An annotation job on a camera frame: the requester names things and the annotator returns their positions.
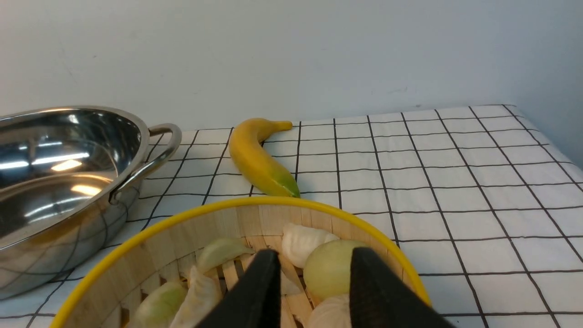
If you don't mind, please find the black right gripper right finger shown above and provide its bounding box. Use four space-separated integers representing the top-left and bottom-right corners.
349 247 453 328

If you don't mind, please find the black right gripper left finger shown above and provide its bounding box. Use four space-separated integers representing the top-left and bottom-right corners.
196 249 281 328

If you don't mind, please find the yellow-rimmed bamboo steamer basket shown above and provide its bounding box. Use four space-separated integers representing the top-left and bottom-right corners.
51 196 431 328

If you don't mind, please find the stainless steel pot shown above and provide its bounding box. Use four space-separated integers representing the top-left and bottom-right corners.
0 105 183 300

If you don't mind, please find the white bun front right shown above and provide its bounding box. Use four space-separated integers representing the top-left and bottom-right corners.
304 293 352 328

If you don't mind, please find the white dumpling front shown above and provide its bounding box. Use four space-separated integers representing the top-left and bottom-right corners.
170 266 221 328

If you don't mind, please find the round pale green bun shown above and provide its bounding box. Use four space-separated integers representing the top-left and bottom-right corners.
303 239 367 301

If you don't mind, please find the pale green dumpling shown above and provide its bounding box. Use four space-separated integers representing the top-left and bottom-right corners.
196 237 255 273

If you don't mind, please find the white pleated dumpling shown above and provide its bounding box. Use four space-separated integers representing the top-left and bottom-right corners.
281 223 339 268

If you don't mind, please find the green-tinted dumpling left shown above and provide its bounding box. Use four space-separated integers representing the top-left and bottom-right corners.
127 282 187 328

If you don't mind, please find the white black-grid tablecloth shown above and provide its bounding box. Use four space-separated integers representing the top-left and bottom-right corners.
1 105 582 328

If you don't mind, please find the yellow banana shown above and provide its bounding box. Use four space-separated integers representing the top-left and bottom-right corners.
228 118 300 198

